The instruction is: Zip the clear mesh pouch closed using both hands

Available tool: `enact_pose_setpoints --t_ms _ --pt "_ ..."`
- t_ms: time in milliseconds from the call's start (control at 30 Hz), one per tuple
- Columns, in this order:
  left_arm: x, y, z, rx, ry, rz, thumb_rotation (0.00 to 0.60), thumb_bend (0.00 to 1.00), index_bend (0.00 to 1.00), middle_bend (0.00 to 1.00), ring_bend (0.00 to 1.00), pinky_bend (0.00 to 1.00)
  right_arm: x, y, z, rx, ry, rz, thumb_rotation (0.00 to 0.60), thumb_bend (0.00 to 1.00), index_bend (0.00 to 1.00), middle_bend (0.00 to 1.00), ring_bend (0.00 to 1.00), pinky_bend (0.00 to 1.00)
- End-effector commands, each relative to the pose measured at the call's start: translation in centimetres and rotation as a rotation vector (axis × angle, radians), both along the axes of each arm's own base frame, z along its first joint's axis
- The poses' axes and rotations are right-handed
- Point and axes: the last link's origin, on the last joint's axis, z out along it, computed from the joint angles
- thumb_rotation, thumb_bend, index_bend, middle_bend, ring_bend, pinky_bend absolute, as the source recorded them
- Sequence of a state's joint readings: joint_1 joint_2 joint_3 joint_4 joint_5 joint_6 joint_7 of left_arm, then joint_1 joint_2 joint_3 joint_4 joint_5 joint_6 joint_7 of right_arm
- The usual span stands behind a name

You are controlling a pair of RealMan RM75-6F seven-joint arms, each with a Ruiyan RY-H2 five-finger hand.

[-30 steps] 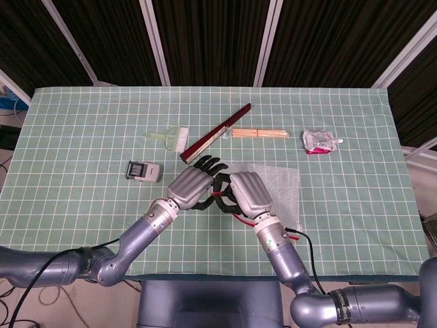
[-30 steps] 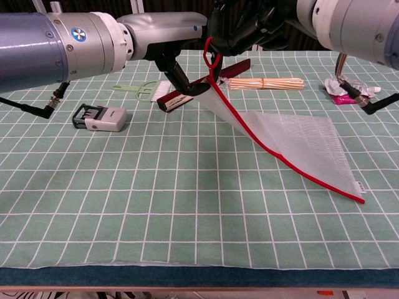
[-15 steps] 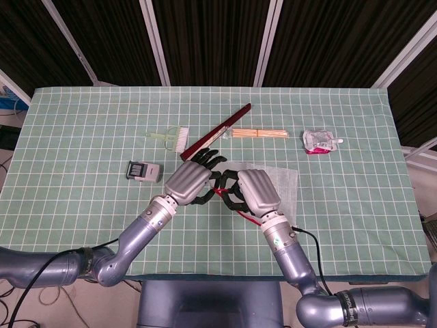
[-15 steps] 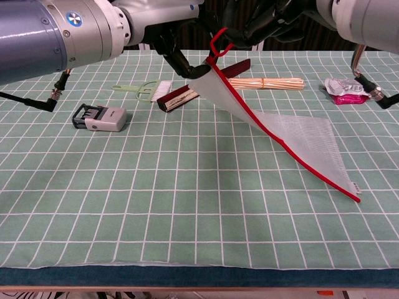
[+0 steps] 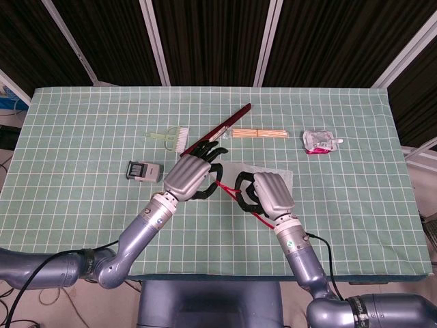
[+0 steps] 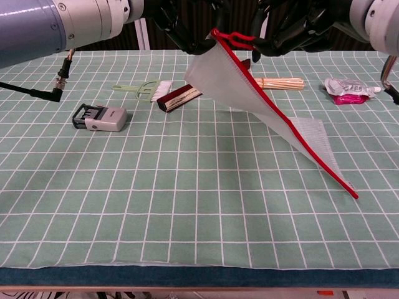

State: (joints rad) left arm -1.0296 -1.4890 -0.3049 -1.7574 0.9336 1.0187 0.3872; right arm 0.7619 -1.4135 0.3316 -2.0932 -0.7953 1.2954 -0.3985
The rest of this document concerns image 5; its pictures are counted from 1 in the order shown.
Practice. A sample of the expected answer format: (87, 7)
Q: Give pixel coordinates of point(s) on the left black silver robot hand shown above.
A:
(186, 176)

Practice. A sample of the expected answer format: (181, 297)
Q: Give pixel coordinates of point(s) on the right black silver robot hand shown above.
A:
(273, 193)

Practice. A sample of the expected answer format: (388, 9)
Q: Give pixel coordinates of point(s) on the clear mesh zipper pouch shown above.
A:
(235, 167)

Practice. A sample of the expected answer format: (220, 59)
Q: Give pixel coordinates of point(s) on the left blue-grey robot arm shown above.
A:
(136, 235)

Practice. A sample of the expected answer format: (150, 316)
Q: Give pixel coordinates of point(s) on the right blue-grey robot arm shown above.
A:
(307, 266)

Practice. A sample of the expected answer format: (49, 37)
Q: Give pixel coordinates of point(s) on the small green hand brush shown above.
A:
(178, 140)

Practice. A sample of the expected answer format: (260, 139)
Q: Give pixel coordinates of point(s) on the grey date stamp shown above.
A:
(147, 171)

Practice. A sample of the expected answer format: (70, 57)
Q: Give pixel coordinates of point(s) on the small clear plastic wrapper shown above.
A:
(226, 135)

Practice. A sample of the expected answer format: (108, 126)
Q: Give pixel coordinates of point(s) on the pink packet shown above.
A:
(317, 152)

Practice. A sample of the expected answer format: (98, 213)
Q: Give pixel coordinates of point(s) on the bundle of wooden sticks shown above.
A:
(259, 133)

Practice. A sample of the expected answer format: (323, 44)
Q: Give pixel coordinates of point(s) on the silver spout pouch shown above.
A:
(317, 139)

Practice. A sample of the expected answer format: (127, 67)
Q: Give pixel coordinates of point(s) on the dark red folded fan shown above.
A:
(232, 119)

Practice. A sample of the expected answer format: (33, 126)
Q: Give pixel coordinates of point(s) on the green checked tablecloth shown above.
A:
(85, 212)

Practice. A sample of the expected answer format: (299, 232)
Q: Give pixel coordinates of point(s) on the blue-grey robot torso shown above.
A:
(208, 304)

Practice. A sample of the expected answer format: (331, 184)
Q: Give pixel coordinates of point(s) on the black curtain panel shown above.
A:
(112, 37)
(211, 37)
(418, 102)
(30, 44)
(334, 37)

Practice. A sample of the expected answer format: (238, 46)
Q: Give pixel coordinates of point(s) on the black box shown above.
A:
(8, 138)

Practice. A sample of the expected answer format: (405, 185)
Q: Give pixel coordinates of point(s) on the blue white box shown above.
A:
(10, 99)

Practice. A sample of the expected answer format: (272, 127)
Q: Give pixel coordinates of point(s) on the white frame post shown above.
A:
(155, 41)
(269, 41)
(70, 41)
(406, 51)

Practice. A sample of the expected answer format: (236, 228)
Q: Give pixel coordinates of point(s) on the white side frame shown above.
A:
(420, 153)

